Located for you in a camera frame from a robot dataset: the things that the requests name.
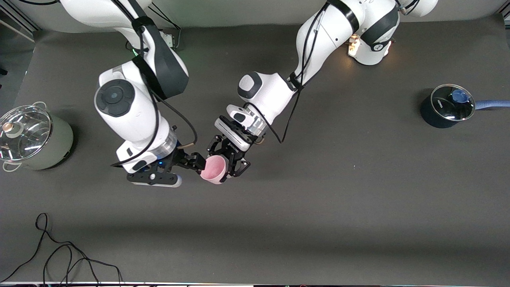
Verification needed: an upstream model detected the pink plastic cup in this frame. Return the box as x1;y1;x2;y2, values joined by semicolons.
200;155;228;185

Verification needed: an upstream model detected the dark grey table mat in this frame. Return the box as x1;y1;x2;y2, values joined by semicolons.
0;15;510;285

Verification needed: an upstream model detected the pale green cooking pot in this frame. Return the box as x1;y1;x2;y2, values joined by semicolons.
0;102;75;173

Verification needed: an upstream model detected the glass pot lid with knob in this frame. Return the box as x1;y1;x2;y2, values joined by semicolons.
0;105;53;162

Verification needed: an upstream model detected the dark blue saucepan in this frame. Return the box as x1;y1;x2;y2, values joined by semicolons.
421;88;510;129

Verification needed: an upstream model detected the glass saucepan lid blue knob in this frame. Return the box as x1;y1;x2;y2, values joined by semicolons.
431;84;476;121

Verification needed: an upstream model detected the black right arm gripper cable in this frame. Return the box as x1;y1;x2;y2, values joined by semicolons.
112;0;198;166

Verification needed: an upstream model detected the black arm gripper cable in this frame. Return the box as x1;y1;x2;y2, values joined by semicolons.
112;0;198;166
243;2;332;144

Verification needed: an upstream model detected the black left arm gripper cable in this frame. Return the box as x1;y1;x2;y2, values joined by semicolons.
243;2;332;144

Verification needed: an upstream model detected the black right arm base cable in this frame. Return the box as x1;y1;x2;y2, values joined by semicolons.
151;5;182;49

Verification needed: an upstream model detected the thin black loose cable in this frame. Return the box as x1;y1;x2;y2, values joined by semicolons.
0;212;123;284

